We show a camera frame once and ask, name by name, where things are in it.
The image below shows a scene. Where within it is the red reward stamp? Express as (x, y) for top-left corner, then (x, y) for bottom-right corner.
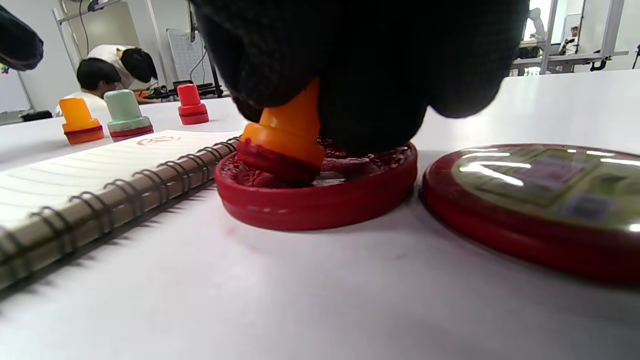
(176, 83), (210, 126)

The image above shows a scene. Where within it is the orange reward stamp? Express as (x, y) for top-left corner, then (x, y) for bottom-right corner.
(58, 97), (106, 145)
(236, 77), (327, 183)

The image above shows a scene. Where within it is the white lined spiral notebook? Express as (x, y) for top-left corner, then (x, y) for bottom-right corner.
(0, 130), (241, 291)

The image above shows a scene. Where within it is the red ink pad lid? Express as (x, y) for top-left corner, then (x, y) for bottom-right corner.
(214, 140), (419, 232)

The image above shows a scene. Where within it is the red lid with yellow label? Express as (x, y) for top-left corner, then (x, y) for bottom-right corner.
(420, 144), (640, 286)

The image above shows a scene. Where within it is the green reward stamp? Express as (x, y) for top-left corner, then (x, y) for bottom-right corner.
(104, 89), (154, 142)

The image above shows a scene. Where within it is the person's left hand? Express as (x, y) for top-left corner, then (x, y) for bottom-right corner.
(0, 5), (45, 71)

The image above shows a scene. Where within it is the person's right hand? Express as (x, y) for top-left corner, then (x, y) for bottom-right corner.
(190, 0), (531, 154)

